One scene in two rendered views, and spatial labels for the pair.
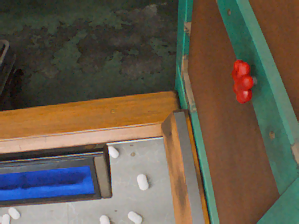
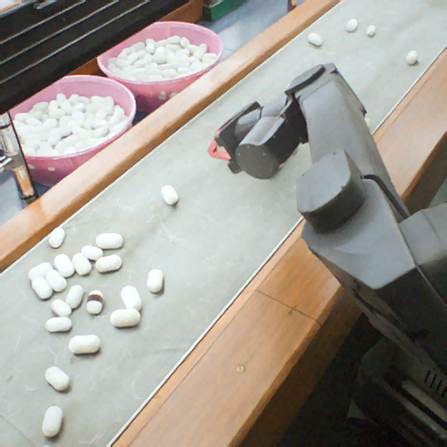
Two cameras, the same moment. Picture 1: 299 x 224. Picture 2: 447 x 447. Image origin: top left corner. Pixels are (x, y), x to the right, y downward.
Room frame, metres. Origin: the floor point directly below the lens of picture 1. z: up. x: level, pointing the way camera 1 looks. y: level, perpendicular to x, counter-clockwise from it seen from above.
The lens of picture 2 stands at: (0.69, 0.07, 1.33)
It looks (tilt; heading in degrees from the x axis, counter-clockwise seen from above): 44 degrees down; 126
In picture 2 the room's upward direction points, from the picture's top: 3 degrees counter-clockwise
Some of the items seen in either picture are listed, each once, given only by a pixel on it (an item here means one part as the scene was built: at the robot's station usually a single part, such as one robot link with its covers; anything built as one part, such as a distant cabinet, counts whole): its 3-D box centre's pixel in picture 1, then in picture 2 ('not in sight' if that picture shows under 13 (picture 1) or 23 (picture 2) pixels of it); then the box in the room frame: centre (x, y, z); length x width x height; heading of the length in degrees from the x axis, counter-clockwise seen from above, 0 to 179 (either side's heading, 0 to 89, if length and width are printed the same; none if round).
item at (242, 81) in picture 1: (245, 82); not in sight; (0.20, -0.11, 1.24); 0.04 x 0.02 x 0.04; 0
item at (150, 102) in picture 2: not in sight; (162, 69); (-0.06, 0.90, 0.72); 0.27 x 0.27 x 0.10
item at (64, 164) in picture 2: not in sight; (68, 133); (-0.07, 0.62, 0.72); 0.27 x 0.27 x 0.10
